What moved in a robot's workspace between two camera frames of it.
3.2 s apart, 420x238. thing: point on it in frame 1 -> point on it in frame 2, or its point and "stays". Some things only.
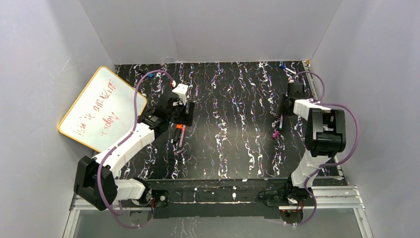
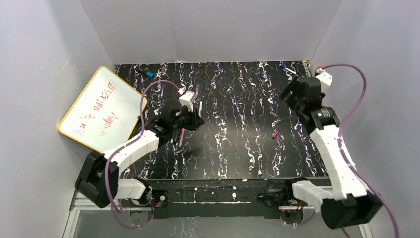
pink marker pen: (182, 136) stays
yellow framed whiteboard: (104, 113) stays
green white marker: (281, 121) -> (200, 108)
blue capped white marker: (284, 66) stays
